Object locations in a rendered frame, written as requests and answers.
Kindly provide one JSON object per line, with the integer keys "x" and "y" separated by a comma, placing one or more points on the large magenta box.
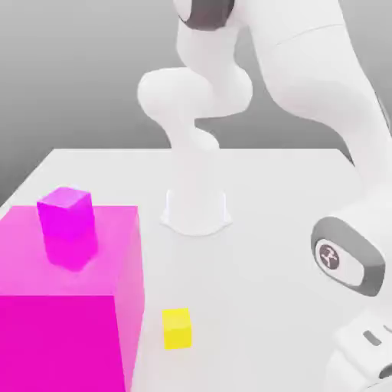
{"x": 61, "y": 337}

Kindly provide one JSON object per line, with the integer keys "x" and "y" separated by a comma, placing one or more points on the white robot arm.
{"x": 309, "y": 76}

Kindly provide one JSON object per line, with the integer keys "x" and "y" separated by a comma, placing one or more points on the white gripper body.
{"x": 352, "y": 378}

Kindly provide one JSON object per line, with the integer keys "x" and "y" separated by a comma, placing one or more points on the small yellow cube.
{"x": 177, "y": 329}

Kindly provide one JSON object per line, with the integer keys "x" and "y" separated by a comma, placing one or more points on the small purple cube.
{"x": 69, "y": 232}

